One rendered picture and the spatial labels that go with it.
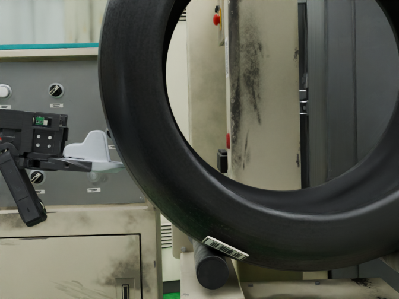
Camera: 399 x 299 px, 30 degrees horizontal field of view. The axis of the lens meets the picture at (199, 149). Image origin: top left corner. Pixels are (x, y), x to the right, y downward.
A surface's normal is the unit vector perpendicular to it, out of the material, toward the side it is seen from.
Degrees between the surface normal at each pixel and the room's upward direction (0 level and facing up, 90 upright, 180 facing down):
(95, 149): 90
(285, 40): 90
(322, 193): 80
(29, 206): 87
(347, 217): 101
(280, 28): 90
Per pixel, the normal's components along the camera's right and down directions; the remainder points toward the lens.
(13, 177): 0.03, 0.00
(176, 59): 0.35, 0.04
